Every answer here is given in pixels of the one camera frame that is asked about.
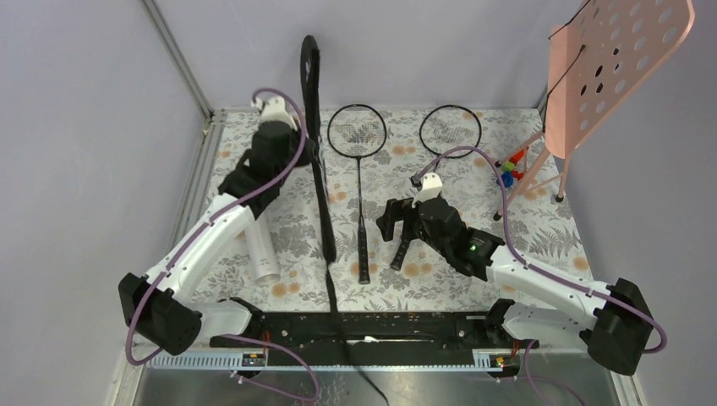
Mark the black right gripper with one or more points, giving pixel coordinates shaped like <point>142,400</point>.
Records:
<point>397,211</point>

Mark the black badminton racket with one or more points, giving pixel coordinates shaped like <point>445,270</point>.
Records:
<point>358,131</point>
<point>443,128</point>

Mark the white shuttlecock tube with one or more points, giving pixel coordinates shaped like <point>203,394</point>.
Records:
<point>264,264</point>

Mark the black Crossway racket bag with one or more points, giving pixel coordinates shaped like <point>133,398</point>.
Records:
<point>309,80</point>

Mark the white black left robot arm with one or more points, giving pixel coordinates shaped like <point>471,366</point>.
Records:
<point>158,306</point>

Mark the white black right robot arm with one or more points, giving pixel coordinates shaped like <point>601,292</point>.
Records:
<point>608,321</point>

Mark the floral table mat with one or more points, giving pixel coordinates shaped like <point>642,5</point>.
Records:
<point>539,226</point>

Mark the colourful toy pile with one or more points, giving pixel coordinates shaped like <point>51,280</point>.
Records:
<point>514,168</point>

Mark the pink perforated metal chair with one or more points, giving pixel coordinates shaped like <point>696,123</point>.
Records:
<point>598,58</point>

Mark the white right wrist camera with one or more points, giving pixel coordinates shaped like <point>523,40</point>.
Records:
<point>431,187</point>

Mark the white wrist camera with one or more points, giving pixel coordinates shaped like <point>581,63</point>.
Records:
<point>274,109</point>
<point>431,187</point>

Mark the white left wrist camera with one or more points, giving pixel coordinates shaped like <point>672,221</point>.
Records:
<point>274,109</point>

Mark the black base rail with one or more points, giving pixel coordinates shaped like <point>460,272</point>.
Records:
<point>372,340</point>

